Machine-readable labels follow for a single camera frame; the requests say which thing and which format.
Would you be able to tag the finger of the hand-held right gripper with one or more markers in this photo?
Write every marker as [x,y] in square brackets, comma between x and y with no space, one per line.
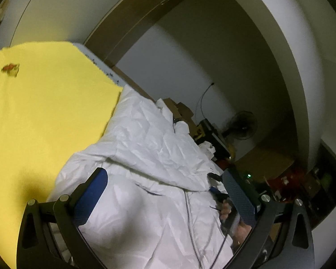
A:
[214,177]
[217,192]

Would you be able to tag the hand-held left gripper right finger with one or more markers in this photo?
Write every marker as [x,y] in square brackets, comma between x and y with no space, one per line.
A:
[238,196]

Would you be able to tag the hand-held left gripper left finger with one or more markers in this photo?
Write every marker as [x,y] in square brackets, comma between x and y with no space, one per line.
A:
[93,190]

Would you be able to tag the white zip jacket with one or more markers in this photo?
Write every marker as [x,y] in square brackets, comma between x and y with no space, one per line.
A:
[145,151]

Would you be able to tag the person's right hand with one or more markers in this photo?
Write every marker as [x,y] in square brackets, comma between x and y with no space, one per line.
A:
[226,210]

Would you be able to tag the white crumpled cloth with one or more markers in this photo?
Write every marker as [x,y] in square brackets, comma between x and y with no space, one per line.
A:
[209,149]

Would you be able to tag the black case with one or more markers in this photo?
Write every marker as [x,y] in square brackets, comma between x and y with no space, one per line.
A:
[212,137]

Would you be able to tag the brown cardboard sheet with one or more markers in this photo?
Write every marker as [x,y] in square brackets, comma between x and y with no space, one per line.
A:
[266,157]

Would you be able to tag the red box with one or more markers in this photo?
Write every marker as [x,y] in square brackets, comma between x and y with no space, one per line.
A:
[285,183]

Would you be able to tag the black electric fan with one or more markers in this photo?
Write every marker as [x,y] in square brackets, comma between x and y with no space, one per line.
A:
[242,124]

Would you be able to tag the yellow bed sheet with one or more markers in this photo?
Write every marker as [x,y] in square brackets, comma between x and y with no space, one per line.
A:
[44,117]

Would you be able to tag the white printed mattress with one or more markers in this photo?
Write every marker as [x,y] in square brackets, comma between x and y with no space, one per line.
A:
[100,61]

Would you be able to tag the brown wooden door frame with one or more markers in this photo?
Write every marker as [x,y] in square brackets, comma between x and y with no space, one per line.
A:
[145,14]

